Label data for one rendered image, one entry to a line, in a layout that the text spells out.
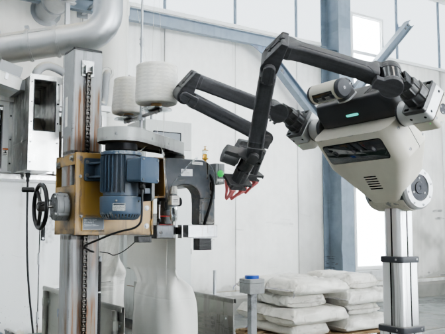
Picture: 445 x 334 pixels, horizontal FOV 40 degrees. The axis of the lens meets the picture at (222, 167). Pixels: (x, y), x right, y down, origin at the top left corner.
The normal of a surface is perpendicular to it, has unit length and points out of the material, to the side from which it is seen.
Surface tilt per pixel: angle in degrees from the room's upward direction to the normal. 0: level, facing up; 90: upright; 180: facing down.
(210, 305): 90
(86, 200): 90
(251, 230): 90
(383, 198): 130
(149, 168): 90
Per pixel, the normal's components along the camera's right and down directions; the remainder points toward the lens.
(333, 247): -0.84, -0.05
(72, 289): 0.54, -0.08
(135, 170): -0.54, -0.08
